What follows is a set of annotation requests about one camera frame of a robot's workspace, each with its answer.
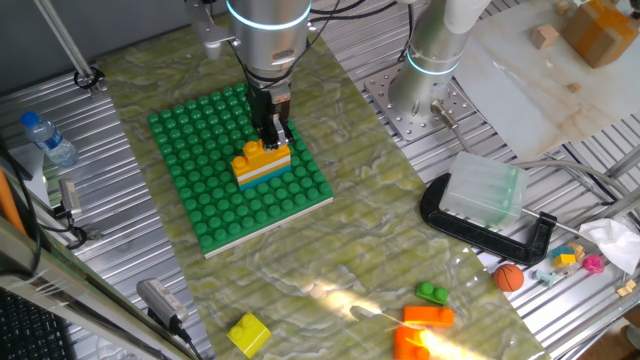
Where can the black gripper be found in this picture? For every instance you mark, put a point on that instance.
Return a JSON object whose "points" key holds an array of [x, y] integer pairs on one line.
{"points": [[267, 102]]}

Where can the yellow-orange two-stud block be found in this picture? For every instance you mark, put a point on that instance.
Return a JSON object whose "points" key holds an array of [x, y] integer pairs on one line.
{"points": [[255, 152]]}

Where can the white four-stud block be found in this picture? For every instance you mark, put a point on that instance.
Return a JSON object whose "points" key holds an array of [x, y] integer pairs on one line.
{"points": [[267, 171]]}

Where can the yellow-orange four-stud block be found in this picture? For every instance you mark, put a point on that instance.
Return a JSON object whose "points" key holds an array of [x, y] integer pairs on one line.
{"points": [[240, 167], [267, 176]]}

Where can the teal four-stud block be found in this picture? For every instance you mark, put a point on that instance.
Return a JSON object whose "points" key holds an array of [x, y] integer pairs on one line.
{"points": [[270, 181]]}

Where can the wooden cube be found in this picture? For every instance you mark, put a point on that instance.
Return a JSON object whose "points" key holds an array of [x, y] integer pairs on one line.
{"points": [[545, 37]]}

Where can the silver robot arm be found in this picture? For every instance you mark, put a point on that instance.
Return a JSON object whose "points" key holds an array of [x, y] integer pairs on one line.
{"points": [[270, 40]]}

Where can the green studded baseplate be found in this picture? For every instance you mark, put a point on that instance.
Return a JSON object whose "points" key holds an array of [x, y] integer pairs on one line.
{"points": [[210, 210]]}

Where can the green marble pattern mat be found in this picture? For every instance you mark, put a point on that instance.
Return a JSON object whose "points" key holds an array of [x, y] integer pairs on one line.
{"points": [[375, 240]]}

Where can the lime yellow square block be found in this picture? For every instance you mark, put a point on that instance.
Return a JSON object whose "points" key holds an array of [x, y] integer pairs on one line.
{"points": [[249, 335]]}

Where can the translucent plastic box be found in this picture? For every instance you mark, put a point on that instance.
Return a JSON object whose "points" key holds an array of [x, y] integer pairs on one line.
{"points": [[482, 192]]}

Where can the clear water bottle blue cap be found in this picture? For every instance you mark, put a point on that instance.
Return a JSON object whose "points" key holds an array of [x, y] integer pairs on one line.
{"points": [[50, 142]]}

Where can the green two-stud block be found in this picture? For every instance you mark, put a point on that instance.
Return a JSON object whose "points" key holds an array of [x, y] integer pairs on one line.
{"points": [[432, 295]]}

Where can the metal stand pole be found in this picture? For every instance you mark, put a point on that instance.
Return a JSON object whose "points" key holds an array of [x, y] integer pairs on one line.
{"points": [[62, 42]]}

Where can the black C-clamp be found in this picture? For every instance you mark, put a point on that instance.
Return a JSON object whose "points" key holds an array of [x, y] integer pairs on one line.
{"points": [[480, 237]]}

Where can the orange long flat block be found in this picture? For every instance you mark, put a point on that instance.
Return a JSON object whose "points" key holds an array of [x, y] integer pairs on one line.
{"points": [[425, 316]]}

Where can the orange chunky block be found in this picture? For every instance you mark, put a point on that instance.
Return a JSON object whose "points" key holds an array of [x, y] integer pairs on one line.
{"points": [[405, 345]]}

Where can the white marble board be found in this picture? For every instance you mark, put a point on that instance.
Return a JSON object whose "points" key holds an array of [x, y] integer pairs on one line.
{"points": [[525, 110]]}

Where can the orange tube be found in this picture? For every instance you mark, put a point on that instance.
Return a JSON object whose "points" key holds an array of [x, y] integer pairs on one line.
{"points": [[9, 200]]}

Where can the mini orange basketball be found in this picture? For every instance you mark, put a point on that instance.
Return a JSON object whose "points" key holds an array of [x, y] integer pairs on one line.
{"points": [[509, 278]]}

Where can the small wooden piece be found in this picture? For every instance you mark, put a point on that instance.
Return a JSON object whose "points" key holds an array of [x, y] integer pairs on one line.
{"points": [[626, 288], [562, 7], [574, 87]]}

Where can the light blue small toy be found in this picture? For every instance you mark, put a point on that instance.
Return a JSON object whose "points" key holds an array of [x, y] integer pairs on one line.
{"points": [[544, 277]]}

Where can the teal small toy block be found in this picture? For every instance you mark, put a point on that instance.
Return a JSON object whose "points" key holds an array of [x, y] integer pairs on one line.
{"points": [[560, 250]]}

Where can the black keyboard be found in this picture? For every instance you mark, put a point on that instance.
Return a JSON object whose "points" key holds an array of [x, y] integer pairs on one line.
{"points": [[30, 330]]}

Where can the yellow small toy block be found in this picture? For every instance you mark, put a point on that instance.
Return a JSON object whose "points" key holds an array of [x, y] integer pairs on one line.
{"points": [[564, 260]]}

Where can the tan small toy block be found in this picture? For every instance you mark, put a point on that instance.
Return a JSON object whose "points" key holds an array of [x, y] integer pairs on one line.
{"points": [[577, 250]]}

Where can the cardboard box with tape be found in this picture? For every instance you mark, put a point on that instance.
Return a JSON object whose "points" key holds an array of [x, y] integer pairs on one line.
{"points": [[597, 32]]}

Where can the pink small toy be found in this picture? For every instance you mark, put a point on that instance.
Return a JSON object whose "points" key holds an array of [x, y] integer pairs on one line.
{"points": [[594, 263]]}

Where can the white crumpled tissue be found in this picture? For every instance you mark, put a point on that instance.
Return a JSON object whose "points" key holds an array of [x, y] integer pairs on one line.
{"points": [[615, 242]]}

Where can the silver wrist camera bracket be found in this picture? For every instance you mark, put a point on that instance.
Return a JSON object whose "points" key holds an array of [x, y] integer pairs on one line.
{"points": [[210, 32]]}

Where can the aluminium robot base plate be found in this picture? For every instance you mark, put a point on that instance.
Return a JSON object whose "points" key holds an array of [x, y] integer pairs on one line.
{"points": [[400, 120]]}

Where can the grey ribbed camera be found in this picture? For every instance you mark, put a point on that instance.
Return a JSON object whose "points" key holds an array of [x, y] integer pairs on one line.
{"points": [[160, 300]]}

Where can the grey metal frame bar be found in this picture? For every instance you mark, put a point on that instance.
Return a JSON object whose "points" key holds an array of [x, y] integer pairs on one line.
{"points": [[75, 300]]}

